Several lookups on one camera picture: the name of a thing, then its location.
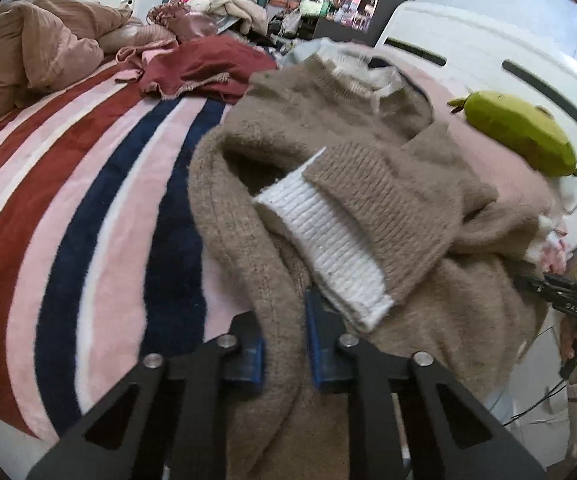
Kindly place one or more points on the pink ribbed pillow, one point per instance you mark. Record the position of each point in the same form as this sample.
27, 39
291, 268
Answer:
516, 182

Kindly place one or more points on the dark red garment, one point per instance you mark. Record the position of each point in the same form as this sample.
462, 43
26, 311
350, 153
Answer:
216, 68

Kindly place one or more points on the beige knit sweater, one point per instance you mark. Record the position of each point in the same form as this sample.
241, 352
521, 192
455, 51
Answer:
334, 174

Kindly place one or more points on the cream clothes pile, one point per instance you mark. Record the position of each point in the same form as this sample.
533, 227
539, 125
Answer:
252, 15

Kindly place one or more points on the white headboard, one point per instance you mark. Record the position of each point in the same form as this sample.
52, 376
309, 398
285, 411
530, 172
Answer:
470, 52

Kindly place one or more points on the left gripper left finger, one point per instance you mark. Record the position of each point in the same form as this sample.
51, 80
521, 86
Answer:
166, 418

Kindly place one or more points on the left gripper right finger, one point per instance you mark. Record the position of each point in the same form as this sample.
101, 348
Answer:
408, 418

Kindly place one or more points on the pink quilted blanket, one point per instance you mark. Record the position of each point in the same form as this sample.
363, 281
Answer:
47, 45

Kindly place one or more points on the green plush toy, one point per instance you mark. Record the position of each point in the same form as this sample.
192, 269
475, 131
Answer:
529, 130

